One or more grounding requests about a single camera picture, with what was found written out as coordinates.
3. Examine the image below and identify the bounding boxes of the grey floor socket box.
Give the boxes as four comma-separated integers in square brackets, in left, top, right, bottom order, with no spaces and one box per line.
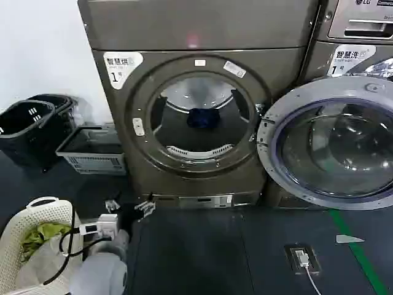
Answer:
[283,243,322,276]

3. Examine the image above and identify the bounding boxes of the pale grey garment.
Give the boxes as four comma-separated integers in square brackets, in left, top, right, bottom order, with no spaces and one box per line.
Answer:
[14,235,84,287]

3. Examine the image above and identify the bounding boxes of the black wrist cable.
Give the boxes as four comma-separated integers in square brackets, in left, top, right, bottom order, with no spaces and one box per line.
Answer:
[42,202,112,286]

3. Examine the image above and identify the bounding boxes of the olive green garment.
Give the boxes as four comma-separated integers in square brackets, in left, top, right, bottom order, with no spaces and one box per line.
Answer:
[20,222,73,262]

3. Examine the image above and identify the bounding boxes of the black plastic laundry basket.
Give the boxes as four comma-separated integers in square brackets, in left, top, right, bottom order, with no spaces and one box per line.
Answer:
[0,100,56,169]
[26,93,81,132]

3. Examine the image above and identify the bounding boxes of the grey front-loading dryer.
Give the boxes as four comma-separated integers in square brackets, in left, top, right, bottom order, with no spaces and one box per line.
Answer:
[77,0,321,213]

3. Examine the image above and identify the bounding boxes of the white perforated laundry basket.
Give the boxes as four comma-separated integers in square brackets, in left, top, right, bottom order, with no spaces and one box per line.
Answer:
[0,197,84,295]

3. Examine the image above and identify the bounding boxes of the round glass dryer door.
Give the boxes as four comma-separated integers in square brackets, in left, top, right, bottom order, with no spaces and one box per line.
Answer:
[256,81,393,211]

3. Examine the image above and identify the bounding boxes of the grey washing machine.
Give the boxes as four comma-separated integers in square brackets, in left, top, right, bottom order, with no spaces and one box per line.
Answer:
[306,0,393,210]

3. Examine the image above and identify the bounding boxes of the white number sticker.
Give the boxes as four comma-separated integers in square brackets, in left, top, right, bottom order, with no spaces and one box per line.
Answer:
[103,50,136,91]
[330,44,377,77]

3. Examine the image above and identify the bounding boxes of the grey floor sticker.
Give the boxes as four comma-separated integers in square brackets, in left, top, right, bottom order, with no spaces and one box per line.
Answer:
[335,234,367,245]

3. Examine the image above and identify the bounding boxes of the green floor tape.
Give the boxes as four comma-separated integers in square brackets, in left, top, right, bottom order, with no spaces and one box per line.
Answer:
[329,210,388,295]

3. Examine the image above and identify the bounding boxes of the white plug and cable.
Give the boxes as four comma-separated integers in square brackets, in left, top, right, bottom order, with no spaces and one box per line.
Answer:
[294,250,324,295]

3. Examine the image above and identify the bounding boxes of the dark blue garment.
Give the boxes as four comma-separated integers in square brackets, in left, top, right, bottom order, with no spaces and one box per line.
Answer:
[186,107,222,130]

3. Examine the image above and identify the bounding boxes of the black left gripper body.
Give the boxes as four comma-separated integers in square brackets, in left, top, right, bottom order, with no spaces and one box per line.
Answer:
[117,203,144,232]

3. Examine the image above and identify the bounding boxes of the grey slotted plastic crate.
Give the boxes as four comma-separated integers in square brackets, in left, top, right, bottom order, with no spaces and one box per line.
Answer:
[55,125,126,176]

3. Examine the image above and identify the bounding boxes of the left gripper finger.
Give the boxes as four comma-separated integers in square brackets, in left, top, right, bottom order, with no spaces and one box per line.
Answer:
[104,194,122,213]
[134,192,158,222]

